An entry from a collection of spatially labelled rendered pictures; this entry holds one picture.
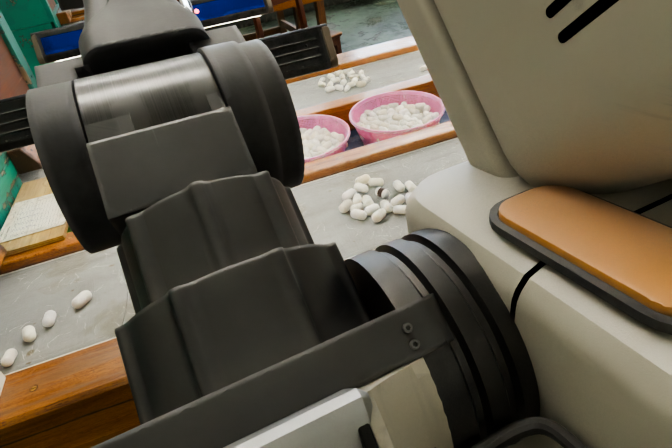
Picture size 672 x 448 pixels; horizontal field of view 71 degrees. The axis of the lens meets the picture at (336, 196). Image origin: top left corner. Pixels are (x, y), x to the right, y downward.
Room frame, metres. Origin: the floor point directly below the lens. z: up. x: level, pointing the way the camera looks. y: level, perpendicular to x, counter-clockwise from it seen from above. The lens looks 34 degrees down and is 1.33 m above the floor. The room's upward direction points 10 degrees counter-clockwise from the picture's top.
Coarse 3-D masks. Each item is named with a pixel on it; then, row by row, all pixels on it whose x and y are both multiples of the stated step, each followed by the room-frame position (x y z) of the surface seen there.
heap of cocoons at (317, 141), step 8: (304, 128) 1.26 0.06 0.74; (320, 128) 1.25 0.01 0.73; (304, 136) 1.20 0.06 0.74; (312, 136) 1.20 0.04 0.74; (320, 136) 1.19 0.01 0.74; (328, 136) 1.18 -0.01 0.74; (336, 136) 1.18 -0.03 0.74; (304, 144) 1.16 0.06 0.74; (312, 144) 1.15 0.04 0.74; (320, 144) 1.14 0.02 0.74; (328, 144) 1.13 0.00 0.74; (336, 144) 1.12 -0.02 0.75; (304, 152) 1.11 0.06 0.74; (312, 152) 1.12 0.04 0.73; (320, 152) 1.09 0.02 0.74
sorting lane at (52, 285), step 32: (384, 160) 1.00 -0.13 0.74; (416, 160) 0.98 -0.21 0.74; (448, 160) 0.95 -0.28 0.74; (320, 192) 0.91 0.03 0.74; (320, 224) 0.79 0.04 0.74; (352, 224) 0.77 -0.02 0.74; (384, 224) 0.75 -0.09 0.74; (64, 256) 0.83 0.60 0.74; (96, 256) 0.81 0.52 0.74; (352, 256) 0.67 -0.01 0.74; (0, 288) 0.76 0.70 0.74; (32, 288) 0.74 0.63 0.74; (64, 288) 0.72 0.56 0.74; (96, 288) 0.71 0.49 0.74; (0, 320) 0.66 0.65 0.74; (32, 320) 0.65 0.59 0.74; (64, 320) 0.63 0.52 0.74; (96, 320) 0.62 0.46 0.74; (128, 320) 0.61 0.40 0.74; (0, 352) 0.58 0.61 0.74; (32, 352) 0.57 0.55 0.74; (64, 352) 0.56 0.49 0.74
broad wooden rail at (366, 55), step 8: (400, 40) 1.85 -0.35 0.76; (408, 40) 1.83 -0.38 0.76; (368, 48) 1.82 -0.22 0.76; (376, 48) 1.80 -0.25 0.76; (384, 48) 1.79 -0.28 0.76; (392, 48) 1.77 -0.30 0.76; (400, 48) 1.76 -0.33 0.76; (408, 48) 1.76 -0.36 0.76; (416, 48) 1.77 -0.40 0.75; (344, 56) 1.77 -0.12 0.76; (352, 56) 1.76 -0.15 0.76; (360, 56) 1.74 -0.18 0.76; (368, 56) 1.73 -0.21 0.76; (376, 56) 1.73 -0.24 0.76; (384, 56) 1.74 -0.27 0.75; (392, 56) 1.74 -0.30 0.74; (344, 64) 1.70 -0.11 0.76; (352, 64) 1.71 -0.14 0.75; (360, 64) 1.71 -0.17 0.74; (320, 72) 1.68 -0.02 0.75; (328, 72) 1.68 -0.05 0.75; (288, 80) 1.65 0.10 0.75; (296, 80) 1.66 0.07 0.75
